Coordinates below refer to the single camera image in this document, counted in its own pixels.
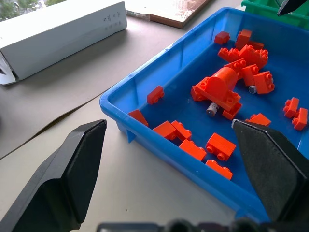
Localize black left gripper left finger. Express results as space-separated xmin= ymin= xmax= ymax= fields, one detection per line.
xmin=0 ymin=119 xmax=108 ymax=232

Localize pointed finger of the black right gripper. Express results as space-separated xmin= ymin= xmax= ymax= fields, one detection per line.
xmin=277 ymin=0 xmax=306 ymax=17

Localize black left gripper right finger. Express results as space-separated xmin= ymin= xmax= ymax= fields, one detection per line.
xmin=231 ymin=119 xmax=309 ymax=222

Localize green plastic bin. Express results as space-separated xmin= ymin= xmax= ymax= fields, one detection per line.
xmin=241 ymin=0 xmax=309 ymax=31

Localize long white cardboard box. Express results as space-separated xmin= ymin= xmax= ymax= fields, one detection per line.
xmin=0 ymin=1 xmax=128 ymax=86

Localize orange toy building block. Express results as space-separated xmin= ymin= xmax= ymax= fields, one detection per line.
xmin=235 ymin=29 xmax=253 ymax=50
xmin=291 ymin=108 xmax=309 ymax=131
xmin=152 ymin=120 xmax=177 ymax=141
xmin=222 ymin=102 xmax=242 ymax=120
xmin=178 ymin=139 xmax=207 ymax=162
xmin=146 ymin=86 xmax=165 ymax=105
xmin=248 ymin=40 xmax=265 ymax=51
xmin=238 ymin=44 xmax=269 ymax=69
xmin=241 ymin=64 xmax=260 ymax=87
xmin=214 ymin=30 xmax=230 ymax=45
xmin=253 ymin=71 xmax=275 ymax=94
xmin=224 ymin=58 xmax=247 ymax=73
xmin=170 ymin=120 xmax=193 ymax=142
xmin=245 ymin=113 xmax=272 ymax=127
xmin=282 ymin=97 xmax=300 ymax=118
xmin=217 ymin=47 xmax=239 ymax=63
xmin=205 ymin=132 xmax=237 ymax=161
xmin=205 ymin=159 xmax=234 ymax=181

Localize red plastic Lego brick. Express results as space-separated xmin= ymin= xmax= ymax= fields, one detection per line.
xmin=127 ymin=109 xmax=149 ymax=128

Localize red rounded toy building brick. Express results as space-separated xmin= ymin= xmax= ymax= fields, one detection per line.
xmin=209 ymin=67 xmax=239 ymax=102

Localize brown flat board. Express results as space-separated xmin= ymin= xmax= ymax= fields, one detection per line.
xmin=125 ymin=0 xmax=213 ymax=29

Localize blue plastic bin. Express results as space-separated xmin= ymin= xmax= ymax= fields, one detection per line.
xmin=99 ymin=7 xmax=309 ymax=223

